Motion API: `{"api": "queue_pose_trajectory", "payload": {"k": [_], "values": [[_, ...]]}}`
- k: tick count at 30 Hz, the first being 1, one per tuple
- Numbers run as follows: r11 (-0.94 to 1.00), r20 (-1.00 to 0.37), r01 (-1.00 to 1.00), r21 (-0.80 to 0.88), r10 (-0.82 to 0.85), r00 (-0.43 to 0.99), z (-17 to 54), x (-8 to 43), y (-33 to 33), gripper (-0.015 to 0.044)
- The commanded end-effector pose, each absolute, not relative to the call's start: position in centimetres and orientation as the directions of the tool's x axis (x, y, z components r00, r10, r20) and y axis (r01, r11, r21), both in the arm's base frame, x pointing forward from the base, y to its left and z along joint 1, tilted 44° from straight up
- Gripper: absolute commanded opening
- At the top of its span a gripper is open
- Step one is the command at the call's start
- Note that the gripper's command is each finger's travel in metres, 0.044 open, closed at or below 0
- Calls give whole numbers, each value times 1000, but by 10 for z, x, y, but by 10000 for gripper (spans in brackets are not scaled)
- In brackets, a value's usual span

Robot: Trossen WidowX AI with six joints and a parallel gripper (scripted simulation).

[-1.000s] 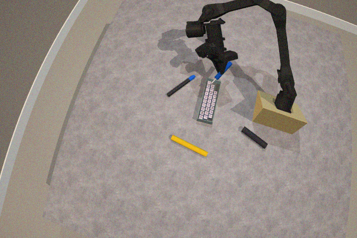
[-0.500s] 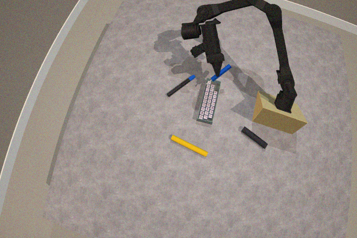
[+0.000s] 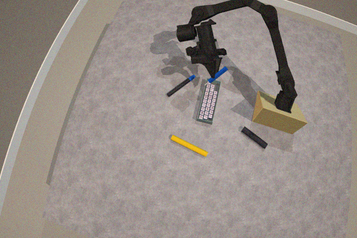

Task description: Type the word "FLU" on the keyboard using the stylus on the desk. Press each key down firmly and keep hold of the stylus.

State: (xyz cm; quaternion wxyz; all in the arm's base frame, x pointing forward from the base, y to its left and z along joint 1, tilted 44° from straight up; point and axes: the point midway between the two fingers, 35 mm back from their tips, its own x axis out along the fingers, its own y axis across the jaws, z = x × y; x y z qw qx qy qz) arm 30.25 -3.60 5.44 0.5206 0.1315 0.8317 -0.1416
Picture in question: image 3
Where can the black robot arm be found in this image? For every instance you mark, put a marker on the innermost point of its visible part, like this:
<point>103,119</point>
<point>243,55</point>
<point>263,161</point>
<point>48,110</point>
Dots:
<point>285,99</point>

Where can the black marker with blue cap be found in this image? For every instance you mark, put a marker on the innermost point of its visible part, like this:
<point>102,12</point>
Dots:
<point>181,85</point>

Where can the yellow cylinder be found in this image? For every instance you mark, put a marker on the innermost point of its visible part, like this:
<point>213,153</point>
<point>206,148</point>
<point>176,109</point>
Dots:
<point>190,146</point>

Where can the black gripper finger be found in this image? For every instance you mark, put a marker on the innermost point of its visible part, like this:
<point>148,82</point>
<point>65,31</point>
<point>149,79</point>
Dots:
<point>211,67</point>
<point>218,62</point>

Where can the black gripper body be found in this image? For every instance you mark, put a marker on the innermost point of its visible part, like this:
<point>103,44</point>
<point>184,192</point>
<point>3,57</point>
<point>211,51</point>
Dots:
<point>209,51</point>

